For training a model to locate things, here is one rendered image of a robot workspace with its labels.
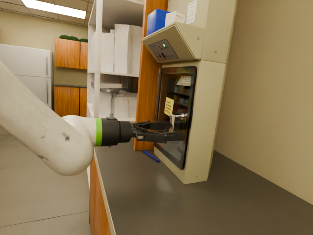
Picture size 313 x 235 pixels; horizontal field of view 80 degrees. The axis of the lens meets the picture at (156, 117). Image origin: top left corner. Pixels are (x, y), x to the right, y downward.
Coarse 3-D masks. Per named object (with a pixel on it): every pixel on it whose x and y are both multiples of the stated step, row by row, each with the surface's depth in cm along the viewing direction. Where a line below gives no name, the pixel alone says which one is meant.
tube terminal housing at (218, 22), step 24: (168, 0) 86; (192, 0) 68; (216, 0) 61; (192, 24) 68; (216, 24) 63; (216, 48) 65; (216, 72) 67; (216, 96) 70; (192, 120) 68; (216, 120) 72; (192, 144) 70; (192, 168) 73
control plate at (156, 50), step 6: (156, 42) 75; (162, 42) 72; (168, 42) 68; (150, 48) 84; (156, 48) 79; (162, 48) 75; (168, 48) 72; (156, 54) 84; (174, 54) 71; (162, 60) 84
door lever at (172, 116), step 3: (171, 114) 70; (183, 114) 71; (171, 117) 70; (174, 117) 70; (177, 117) 71; (180, 117) 71; (183, 117) 71; (171, 120) 70; (174, 120) 70; (171, 123) 70; (174, 123) 70; (171, 126) 70; (171, 129) 70
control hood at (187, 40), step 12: (180, 24) 58; (156, 36) 72; (168, 36) 65; (180, 36) 60; (192, 36) 60; (180, 48) 65; (192, 48) 61; (156, 60) 89; (168, 60) 79; (180, 60) 72; (192, 60) 67
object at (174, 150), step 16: (176, 80) 77; (192, 80) 66; (160, 96) 91; (176, 96) 77; (192, 96) 66; (160, 112) 91; (176, 112) 76; (176, 128) 76; (160, 144) 90; (176, 144) 76; (176, 160) 76
